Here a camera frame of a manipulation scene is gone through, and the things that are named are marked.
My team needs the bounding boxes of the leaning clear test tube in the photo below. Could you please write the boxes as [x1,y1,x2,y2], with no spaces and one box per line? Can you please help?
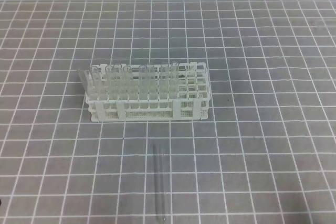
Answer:
[77,69,92,95]

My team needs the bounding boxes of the white plastic test tube rack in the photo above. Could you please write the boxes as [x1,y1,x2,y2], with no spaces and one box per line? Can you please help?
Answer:
[85,62,211,122]

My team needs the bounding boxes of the clear glass test tube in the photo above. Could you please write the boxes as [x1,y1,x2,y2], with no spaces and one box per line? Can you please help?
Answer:
[152,143,166,223]

